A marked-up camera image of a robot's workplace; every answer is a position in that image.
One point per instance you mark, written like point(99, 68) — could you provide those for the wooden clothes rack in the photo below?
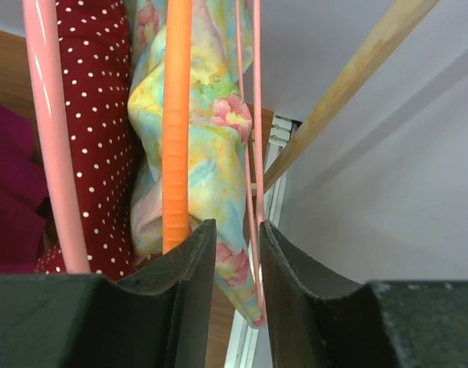
point(394, 26)

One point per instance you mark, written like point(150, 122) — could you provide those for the pink plastic hanger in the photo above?
point(47, 87)

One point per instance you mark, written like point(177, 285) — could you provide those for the pink wire hanger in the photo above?
point(255, 191)

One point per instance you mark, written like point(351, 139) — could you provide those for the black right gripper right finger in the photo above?
point(318, 318)

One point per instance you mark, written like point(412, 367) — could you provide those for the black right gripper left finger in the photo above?
point(157, 317)

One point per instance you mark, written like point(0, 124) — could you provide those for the orange plastic hanger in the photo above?
point(175, 217)

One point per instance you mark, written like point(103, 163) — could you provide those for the floral pastel skirt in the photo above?
point(219, 128)

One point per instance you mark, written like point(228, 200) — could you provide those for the magenta cloth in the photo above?
point(23, 189)

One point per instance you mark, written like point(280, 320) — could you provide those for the red polka dot skirt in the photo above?
point(95, 61)

